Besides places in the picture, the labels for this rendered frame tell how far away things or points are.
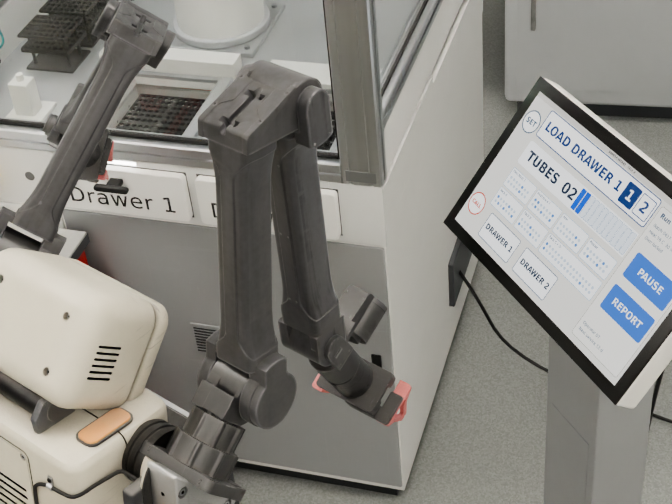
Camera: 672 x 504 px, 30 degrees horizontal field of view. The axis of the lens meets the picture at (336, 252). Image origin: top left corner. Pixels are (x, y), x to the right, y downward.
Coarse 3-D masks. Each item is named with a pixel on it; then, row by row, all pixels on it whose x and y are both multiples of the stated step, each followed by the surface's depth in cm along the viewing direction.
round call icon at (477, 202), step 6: (474, 192) 220; (480, 192) 219; (474, 198) 219; (480, 198) 218; (486, 198) 217; (468, 204) 220; (474, 204) 219; (480, 204) 218; (486, 204) 217; (468, 210) 220; (474, 210) 219; (480, 210) 218; (474, 216) 218
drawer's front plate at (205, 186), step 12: (204, 180) 246; (204, 192) 248; (324, 192) 239; (336, 192) 240; (204, 204) 250; (324, 204) 241; (336, 204) 240; (204, 216) 252; (324, 216) 242; (336, 216) 242; (336, 228) 244
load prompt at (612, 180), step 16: (544, 128) 211; (560, 128) 208; (560, 144) 207; (576, 144) 205; (592, 144) 202; (576, 160) 204; (592, 160) 201; (608, 160) 199; (592, 176) 201; (608, 176) 198; (624, 176) 196; (608, 192) 197; (624, 192) 195; (640, 192) 193; (624, 208) 194; (640, 208) 192; (656, 208) 190; (640, 224) 191
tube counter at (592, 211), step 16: (560, 192) 205; (576, 192) 202; (576, 208) 201; (592, 208) 199; (608, 208) 197; (592, 224) 198; (608, 224) 196; (624, 224) 193; (608, 240) 195; (624, 240) 193
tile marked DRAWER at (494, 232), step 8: (496, 216) 214; (488, 224) 215; (496, 224) 214; (504, 224) 212; (480, 232) 216; (488, 232) 215; (496, 232) 213; (504, 232) 212; (512, 232) 211; (488, 240) 214; (496, 240) 213; (504, 240) 212; (512, 240) 210; (520, 240) 209; (496, 248) 212; (504, 248) 211; (512, 248) 210; (504, 256) 211
